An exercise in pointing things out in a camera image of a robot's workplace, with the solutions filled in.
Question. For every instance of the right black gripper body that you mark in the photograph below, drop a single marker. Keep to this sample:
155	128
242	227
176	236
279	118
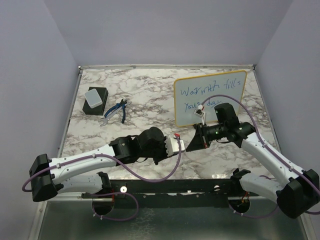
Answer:
214	132

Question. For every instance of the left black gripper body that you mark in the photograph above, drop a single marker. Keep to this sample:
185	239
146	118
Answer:
158	154

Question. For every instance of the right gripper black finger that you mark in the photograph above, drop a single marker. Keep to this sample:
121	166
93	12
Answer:
198	135
195	147

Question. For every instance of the yellow framed whiteboard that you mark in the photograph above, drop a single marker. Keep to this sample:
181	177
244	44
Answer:
208	90

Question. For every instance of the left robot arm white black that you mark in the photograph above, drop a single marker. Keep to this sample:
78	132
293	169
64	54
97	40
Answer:
49	177

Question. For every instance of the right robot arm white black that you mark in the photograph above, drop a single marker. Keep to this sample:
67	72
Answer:
294	189

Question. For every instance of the grey whiteboard eraser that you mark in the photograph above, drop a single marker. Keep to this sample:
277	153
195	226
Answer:
93	98

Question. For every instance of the silver wrench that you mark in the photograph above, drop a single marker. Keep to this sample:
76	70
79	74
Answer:
103	121

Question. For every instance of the black box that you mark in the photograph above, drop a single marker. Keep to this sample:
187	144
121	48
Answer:
98	111

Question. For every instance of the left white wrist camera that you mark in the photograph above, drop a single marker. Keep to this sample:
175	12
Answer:
172	146

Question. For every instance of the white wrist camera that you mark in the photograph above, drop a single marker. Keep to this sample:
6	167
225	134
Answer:
199	112
172	146

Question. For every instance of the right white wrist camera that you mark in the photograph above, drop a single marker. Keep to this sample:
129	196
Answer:
199	112

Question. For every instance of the blue handled pliers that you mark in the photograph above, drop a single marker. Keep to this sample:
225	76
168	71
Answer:
120	106

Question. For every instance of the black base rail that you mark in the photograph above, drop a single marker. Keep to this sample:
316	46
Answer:
177	193

